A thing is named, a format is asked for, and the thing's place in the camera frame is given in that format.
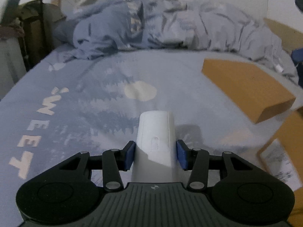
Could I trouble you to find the brown cardboard box lid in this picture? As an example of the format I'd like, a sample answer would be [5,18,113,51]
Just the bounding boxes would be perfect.
[202,58,296,124]

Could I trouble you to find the white charger with cable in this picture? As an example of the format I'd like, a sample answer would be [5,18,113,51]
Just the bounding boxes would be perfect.
[271,39,284,73]

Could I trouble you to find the crumpled blue grey duvet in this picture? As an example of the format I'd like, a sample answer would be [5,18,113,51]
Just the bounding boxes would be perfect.
[54,0,299,83]

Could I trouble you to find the pile of clothes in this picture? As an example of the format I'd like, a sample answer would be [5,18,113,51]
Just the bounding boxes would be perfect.
[0,0,27,43]

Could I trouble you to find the wooden headboard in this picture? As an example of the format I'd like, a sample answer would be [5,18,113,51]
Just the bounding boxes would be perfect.
[263,18,303,54]

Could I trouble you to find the white plastic device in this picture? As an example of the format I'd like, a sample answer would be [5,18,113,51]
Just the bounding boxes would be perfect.
[131,111,179,183]

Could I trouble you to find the blue printed bed sheet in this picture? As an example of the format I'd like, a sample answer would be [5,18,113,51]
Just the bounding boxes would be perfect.
[1,46,291,226]

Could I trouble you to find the open brown cardboard box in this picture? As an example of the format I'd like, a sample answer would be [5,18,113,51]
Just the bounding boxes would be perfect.
[257,107,303,226]

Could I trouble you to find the black metal clothes rack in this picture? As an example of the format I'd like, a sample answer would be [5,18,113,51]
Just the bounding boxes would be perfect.
[18,0,66,48]

